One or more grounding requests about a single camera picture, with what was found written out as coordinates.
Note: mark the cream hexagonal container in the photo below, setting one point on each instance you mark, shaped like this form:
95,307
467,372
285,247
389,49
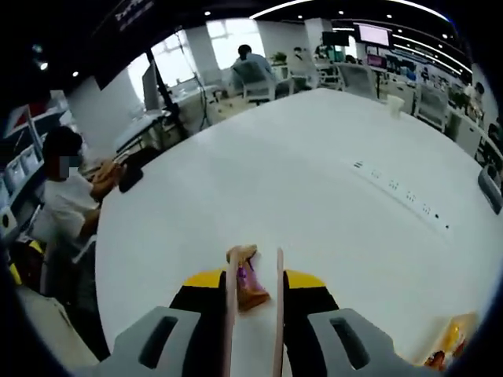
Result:
437,335

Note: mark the pink food tongs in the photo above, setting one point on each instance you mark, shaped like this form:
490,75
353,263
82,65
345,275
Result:
230,314

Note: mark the white storage shelf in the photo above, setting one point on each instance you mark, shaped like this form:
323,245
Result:
19,165

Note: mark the white paper cup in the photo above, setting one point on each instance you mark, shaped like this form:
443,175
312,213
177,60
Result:
395,106

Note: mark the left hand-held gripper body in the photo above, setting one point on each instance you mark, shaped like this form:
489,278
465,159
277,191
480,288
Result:
9,229

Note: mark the purple brown candy food packet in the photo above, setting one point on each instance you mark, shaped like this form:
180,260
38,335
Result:
251,286

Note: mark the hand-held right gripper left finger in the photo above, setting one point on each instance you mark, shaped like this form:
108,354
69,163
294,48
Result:
200,314

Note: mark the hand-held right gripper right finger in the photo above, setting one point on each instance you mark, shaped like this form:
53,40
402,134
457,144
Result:
306,308

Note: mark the black pouch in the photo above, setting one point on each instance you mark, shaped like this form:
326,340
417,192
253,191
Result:
131,176

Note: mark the large yellow bread food packet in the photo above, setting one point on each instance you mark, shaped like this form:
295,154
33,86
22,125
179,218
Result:
457,331

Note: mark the hanging projection screen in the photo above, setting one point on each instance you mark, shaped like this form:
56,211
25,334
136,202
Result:
373,34

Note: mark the desk computer monitor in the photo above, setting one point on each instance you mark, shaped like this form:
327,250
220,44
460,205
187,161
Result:
151,86

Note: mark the potted green plant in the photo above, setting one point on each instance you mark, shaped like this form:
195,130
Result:
280,58

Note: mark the large black display screen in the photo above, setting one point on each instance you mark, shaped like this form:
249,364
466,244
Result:
133,39

